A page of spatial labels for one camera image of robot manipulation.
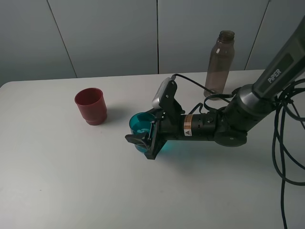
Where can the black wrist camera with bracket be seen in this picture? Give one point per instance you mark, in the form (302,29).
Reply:
(164,100)

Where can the teal translucent plastic cup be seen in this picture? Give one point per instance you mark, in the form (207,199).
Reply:
(139,126)

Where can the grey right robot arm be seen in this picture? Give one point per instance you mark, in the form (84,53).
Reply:
(229,125)

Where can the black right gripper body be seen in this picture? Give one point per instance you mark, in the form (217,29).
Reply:
(189,127)

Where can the red plastic cup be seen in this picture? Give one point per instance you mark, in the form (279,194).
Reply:
(91,104)

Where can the grey translucent water bottle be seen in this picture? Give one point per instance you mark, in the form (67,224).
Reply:
(221,58)

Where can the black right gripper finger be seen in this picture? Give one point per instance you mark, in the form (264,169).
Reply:
(153,114)
(141,141)

